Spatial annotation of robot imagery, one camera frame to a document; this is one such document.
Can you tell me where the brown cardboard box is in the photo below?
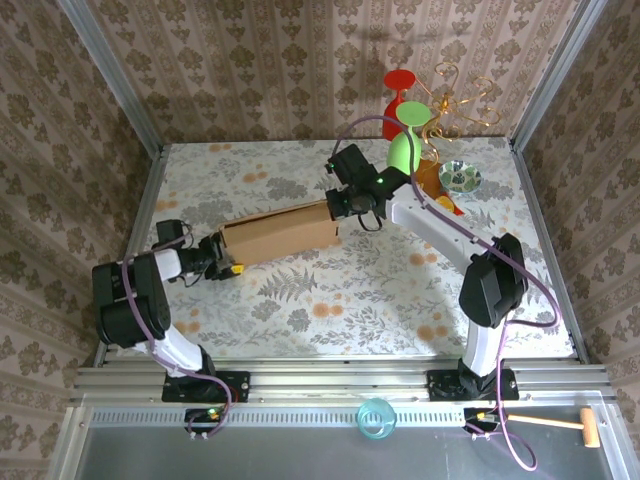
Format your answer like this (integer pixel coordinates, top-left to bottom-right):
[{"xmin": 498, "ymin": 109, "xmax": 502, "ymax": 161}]
[{"xmin": 217, "ymin": 198, "xmax": 344, "ymax": 266}]

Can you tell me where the green plastic goblet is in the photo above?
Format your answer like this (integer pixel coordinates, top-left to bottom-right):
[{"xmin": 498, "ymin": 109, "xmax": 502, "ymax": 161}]
[{"xmin": 385, "ymin": 100, "xmax": 433, "ymax": 174}]

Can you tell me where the brown wooden board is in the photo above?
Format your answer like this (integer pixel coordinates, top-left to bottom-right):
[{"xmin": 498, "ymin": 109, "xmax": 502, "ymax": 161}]
[{"xmin": 414, "ymin": 157, "xmax": 451, "ymax": 202}]

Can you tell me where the red yellow snack packet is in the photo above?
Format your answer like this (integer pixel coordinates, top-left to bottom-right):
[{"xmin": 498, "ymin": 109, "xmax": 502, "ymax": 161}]
[{"xmin": 433, "ymin": 194, "xmax": 465, "ymax": 217}]

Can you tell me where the green patterned bowl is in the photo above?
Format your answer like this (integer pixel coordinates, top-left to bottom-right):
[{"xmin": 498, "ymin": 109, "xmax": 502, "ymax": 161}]
[{"xmin": 437, "ymin": 158, "xmax": 483, "ymax": 194}]

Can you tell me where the red plastic goblet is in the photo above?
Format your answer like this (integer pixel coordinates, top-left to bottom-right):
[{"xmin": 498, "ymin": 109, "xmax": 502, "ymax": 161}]
[{"xmin": 382, "ymin": 69, "xmax": 418, "ymax": 142}]

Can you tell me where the left black connector board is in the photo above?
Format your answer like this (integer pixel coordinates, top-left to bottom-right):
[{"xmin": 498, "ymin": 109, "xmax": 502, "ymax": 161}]
[{"xmin": 184, "ymin": 406, "xmax": 227, "ymax": 434}]

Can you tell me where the black connector board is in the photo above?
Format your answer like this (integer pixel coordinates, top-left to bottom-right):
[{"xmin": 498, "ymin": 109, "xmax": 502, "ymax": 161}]
[
  {"xmin": 184, "ymin": 406, "xmax": 227, "ymax": 434},
  {"xmin": 463, "ymin": 406, "xmax": 502, "ymax": 434}
]

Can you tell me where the blue glass cup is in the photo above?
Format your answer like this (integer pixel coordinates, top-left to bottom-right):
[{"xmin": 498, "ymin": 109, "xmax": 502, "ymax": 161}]
[{"xmin": 355, "ymin": 397, "xmax": 398, "ymax": 442}]

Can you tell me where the right black connector board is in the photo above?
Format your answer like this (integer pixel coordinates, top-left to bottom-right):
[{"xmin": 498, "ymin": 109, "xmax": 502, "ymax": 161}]
[{"xmin": 463, "ymin": 406, "xmax": 502, "ymax": 434}]

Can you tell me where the wooden mallet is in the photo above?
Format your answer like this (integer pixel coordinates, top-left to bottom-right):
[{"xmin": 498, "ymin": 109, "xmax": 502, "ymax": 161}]
[{"xmin": 503, "ymin": 407, "xmax": 600, "ymax": 449}]

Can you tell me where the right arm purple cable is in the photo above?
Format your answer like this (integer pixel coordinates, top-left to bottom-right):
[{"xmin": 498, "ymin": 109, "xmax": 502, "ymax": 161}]
[{"xmin": 333, "ymin": 115, "xmax": 562, "ymax": 472}]

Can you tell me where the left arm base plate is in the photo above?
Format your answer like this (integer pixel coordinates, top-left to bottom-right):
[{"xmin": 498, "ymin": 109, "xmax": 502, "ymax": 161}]
[{"xmin": 161, "ymin": 370, "xmax": 252, "ymax": 404}]

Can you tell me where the gold wire stand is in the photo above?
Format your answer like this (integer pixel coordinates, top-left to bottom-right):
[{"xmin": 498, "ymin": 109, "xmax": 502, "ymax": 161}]
[{"xmin": 414, "ymin": 61, "xmax": 503, "ymax": 176}]

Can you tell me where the aluminium front rail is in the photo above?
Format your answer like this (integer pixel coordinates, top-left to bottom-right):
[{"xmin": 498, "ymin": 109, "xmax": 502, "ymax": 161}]
[{"xmin": 69, "ymin": 363, "xmax": 614, "ymax": 405}]

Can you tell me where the slotted metal cable duct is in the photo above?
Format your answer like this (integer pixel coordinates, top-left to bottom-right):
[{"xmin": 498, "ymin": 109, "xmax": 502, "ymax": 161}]
[{"xmin": 83, "ymin": 405, "xmax": 607, "ymax": 427}]

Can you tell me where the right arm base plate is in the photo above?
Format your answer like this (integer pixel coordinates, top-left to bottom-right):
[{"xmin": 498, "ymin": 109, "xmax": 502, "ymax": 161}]
[{"xmin": 427, "ymin": 368, "xmax": 520, "ymax": 403}]

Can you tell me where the aluminium frame post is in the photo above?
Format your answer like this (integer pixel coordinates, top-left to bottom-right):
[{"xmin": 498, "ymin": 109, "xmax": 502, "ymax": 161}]
[
  {"xmin": 508, "ymin": 0, "xmax": 609, "ymax": 149},
  {"xmin": 56, "ymin": 0, "xmax": 166, "ymax": 156}
]

